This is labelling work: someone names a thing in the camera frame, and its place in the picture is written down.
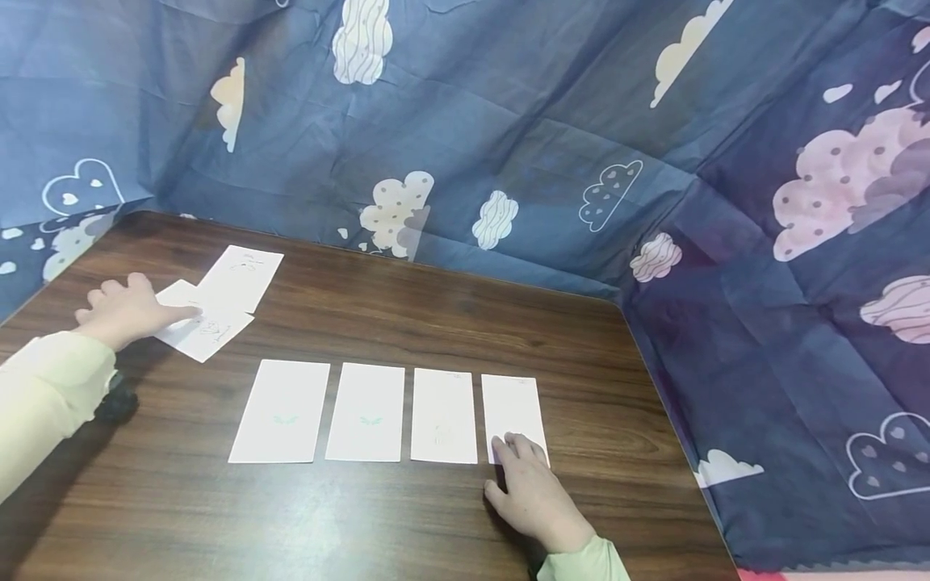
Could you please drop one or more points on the person's left fingers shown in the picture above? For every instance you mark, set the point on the person's left fingers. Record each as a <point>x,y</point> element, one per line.
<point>116,288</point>

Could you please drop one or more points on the person's right fingers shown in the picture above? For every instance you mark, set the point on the person's right fingers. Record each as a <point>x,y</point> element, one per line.
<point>519,449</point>

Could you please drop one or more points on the person's right thumb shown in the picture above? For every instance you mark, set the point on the person's right thumb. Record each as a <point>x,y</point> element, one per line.
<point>495,493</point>

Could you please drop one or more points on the person's right hand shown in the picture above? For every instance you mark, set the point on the person's right hand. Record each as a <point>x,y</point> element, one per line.
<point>538,496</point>

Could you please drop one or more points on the person's left hand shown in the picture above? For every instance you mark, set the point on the person's left hand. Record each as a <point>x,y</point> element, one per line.
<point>125,313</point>

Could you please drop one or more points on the person's right forearm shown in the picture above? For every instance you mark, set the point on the person's right forearm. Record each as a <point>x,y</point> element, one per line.
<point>585,562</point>

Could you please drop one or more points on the white card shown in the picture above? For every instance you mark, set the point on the white card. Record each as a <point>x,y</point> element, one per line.
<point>367,411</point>
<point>243,278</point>
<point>444,415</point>
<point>282,411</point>
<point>211,332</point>
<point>512,407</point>

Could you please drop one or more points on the person's left thumb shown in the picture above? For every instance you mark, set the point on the person's left thumb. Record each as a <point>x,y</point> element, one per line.
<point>180,314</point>

